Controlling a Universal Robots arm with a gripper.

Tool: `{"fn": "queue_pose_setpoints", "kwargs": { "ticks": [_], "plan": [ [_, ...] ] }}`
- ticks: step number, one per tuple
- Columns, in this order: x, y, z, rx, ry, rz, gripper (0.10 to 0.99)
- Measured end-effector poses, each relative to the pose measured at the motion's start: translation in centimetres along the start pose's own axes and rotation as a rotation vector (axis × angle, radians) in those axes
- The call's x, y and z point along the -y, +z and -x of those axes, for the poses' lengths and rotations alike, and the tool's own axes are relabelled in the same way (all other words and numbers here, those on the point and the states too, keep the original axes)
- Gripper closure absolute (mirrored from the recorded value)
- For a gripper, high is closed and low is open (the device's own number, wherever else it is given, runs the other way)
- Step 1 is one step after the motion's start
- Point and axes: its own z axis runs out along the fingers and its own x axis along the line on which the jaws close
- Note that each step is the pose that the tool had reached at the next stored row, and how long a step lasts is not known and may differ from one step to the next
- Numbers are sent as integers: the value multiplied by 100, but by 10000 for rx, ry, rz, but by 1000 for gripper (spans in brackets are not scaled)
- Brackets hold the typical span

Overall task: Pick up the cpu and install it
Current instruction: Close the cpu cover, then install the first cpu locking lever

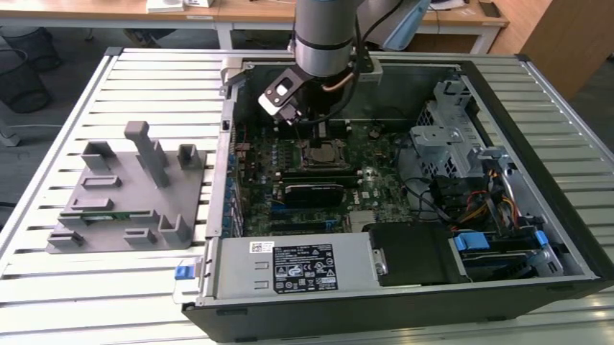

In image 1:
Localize black plastic bay shroud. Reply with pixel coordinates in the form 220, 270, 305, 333
361, 221, 469, 288

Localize white stand foot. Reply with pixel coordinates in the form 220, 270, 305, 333
0, 116, 22, 147

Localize grey power supply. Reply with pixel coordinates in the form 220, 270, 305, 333
202, 235, 383, 302

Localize coloured power wires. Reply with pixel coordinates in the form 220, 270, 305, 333
449, 168, 523, 234

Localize blue case latch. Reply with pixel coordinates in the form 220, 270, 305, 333
173, 263, 198, 282

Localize short black expansion slot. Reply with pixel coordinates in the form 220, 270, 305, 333
269, 221, 336, 232

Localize black PC case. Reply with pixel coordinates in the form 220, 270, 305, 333
180, 53, 614, 342

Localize pale blue teach pendant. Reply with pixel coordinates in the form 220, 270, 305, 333
383, 0, 432, 51

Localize black graphics card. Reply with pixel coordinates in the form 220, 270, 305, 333
281, 184, 345, 208

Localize wooden cabinet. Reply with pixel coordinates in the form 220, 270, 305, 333
488, 0, 614, 105

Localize green RAM stick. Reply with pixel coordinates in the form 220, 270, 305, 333
78, 211, 148, 221

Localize silver chipset heatsink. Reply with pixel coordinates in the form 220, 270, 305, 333
348, 211, 376, 231

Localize grey parts rack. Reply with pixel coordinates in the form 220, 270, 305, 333
45, 120, 209, 255

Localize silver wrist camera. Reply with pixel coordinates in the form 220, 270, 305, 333
257, 66, 310, 126

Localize metal drive cage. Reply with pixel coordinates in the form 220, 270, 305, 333
409, 80, 485, 180

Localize blue disk carrier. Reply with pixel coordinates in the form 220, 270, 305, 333
452, 232, 491, 255

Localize dark shoe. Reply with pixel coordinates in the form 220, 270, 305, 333
121, 28, 160, 47

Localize CPU with silver top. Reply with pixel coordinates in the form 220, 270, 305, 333
308, 146, 337, 163

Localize black mesh waste bin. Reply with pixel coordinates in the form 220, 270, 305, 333
0, 48, 53, 115
0, 27, 62, 73

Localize wooden desk white frame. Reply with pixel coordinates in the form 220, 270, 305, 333
0, 0, 220, 32
214, 0, 509, 55

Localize green motherboard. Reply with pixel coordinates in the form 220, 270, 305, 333
233, 120, 413, 238

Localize metal socket cover frame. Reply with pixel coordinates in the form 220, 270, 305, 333
301, 142, 342, 169

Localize brass coloured hose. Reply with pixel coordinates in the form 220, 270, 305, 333
321, 71, 356, 93

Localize CPU socket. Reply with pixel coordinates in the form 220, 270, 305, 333
297, 140, 345, 170

